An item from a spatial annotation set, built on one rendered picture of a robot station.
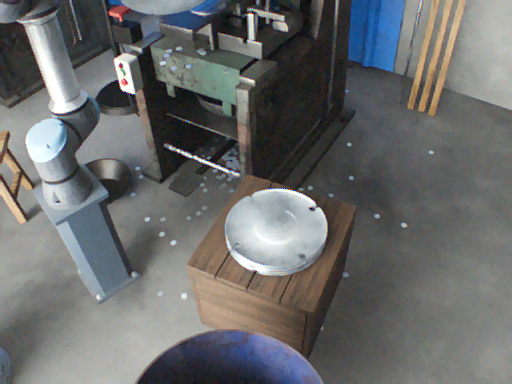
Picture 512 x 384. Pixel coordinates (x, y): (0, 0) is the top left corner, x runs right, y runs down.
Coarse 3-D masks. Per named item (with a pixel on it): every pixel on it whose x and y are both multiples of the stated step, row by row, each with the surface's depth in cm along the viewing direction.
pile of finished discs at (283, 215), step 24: (264, 192) 136; (288, 192) 135; (240, 216) 129; (264, 216) 128; (288, 216) 128; (312, 216) 128; (240, 240) 123; (264, 240) 122; (288, 240) 122; (312, 240) 122; (264, 264) 117; (288, 264) 116
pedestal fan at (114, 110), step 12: (108, 0) 205; (108, 12) 208; (108, 24) 212; (108, 84) 250; (96, 96) 244; (108, 96) 241; (120, 96) 240; (132, 96) 240; (108, 108) 233; (120, 108) 232; (132, 108) 233
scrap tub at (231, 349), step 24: (192, 336) 92; (216, 336) 94; (240, 336) 95; (264, 336) 92; (168, 360) 92; (192, 360) 98; (216, 360) 102; (240, 360) 103; (264, 360) 100; (288, 360) 94
